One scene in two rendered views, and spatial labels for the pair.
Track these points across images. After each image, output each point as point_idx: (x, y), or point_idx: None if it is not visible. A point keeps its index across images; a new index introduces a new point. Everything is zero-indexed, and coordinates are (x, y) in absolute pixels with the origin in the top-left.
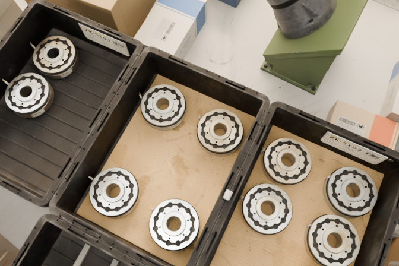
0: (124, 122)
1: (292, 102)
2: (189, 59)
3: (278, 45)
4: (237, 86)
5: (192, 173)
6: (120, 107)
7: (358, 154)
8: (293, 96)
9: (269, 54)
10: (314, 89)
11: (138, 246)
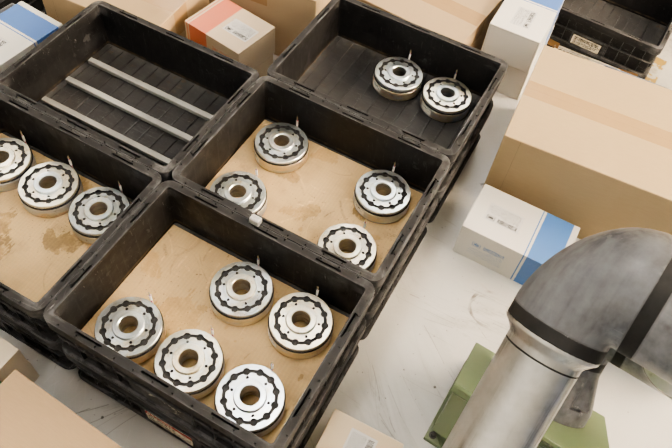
0: (364, 159)
1: (410, 402)
2: (474, 269)
3: (489, 356)
4: (396, 247)
5: (296, 223)
6: (373, 140)
7: None
8: (420, 404)
9: (474, 346)
10: (431, 435)
11: (221, 169)
